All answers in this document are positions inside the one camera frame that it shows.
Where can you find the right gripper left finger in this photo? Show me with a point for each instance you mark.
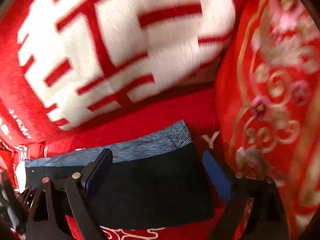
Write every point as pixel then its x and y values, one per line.
pixel 43 220

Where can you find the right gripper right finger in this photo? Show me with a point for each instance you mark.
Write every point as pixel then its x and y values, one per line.
pixel 267 219

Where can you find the black pants blue side stripes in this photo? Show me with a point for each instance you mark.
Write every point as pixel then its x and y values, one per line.
pixel 154 181

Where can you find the red wedding blanket white characters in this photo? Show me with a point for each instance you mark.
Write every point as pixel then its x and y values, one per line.
pixel 79 74

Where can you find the red embroidered floral pillow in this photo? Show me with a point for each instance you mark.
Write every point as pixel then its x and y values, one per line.
pixel 268 103

